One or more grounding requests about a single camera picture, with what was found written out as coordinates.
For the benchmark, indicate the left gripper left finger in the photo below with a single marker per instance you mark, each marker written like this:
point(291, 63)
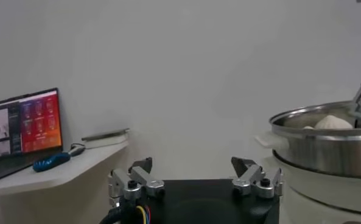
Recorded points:
point(143, 179)

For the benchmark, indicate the stainless steel steamer basket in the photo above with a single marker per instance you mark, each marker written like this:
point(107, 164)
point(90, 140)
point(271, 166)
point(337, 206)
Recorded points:
point(320, 152)

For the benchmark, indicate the white steamed baozi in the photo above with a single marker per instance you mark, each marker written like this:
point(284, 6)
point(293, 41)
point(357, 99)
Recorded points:
point(332, 122)
point(308, 127)

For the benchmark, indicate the small black adapter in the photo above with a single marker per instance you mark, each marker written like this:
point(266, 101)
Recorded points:
point(76, 150)

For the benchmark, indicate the laptop with red screen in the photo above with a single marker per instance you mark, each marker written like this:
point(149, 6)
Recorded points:
point(31, 121)

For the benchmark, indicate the flat black box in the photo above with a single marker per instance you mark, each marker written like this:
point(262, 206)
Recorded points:
point(107, 134)

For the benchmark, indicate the blue computer mouse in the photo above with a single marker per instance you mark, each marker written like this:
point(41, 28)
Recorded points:
point(50, 161)

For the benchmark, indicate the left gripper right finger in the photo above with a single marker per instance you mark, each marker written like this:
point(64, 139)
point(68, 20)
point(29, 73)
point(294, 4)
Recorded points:
point(248, 178)

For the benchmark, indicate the white side table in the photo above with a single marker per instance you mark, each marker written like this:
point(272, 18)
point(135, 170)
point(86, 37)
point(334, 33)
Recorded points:
point(61, 179)

